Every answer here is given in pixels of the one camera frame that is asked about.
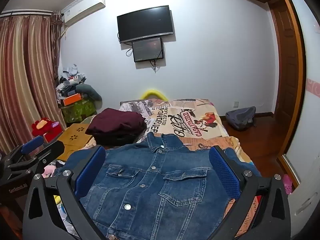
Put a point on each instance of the pink slippers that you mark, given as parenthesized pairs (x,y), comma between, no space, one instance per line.
(287,183)

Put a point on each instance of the yellow cloth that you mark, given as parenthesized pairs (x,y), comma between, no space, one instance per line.
(57,199)

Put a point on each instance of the printed bed sheet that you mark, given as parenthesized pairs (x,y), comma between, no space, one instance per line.
(195,122)

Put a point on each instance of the white curtain rail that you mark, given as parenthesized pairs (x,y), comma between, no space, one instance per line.
(25,12)

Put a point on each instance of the pile of clutter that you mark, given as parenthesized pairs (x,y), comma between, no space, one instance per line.
(68,77)

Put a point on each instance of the striped brown curtain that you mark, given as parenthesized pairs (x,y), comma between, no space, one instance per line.
(22,67)

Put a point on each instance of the dark wooden nightstand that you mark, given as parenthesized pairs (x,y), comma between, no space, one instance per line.
(10,217)

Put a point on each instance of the grey green cushion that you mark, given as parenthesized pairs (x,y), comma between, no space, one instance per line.
(90,91)

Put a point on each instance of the black wall television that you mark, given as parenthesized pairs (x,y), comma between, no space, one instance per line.
(145,23)

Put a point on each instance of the grey backpack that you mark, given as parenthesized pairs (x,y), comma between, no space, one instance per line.
(241,118)

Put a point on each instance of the folded maroon garment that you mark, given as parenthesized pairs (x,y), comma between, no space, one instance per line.
(115,120)

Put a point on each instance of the yellow plastic hoop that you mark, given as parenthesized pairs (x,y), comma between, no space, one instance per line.
(152,92)

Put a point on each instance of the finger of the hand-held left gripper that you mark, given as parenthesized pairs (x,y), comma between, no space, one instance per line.
(32,142)
(51,150)

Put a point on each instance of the red box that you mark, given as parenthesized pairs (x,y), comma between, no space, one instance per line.
(41,126)

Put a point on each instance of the blue knitted cloth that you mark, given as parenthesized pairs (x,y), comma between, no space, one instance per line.
(150,192)

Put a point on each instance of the pink cloth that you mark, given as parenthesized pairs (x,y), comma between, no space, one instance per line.
(48,171)

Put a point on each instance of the green cloth covered cabinet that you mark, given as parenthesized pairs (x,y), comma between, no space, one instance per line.
(77,110)

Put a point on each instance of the brown cardboard box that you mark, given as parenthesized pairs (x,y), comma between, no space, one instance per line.
(75,135)

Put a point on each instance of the wall mounted grey box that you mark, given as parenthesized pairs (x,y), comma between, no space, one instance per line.
(147,50)

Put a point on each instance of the orange box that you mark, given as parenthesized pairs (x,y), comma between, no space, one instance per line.
(72,99)

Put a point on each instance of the brown wooden door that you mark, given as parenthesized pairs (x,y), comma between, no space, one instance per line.
(287,80)

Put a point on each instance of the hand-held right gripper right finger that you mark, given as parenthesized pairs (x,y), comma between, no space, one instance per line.
(225,175)

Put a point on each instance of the pink patterned wall strip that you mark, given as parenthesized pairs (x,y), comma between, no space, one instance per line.
(313,87)

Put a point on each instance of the white air conditioner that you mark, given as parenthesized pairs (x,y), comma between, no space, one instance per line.
(82,10)

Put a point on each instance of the folded black garment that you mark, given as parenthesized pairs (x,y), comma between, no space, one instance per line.
(117,138)

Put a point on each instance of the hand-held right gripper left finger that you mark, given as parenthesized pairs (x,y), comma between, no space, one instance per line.
(91,170)

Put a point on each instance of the white wall socket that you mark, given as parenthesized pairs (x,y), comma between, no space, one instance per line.
(235,104)

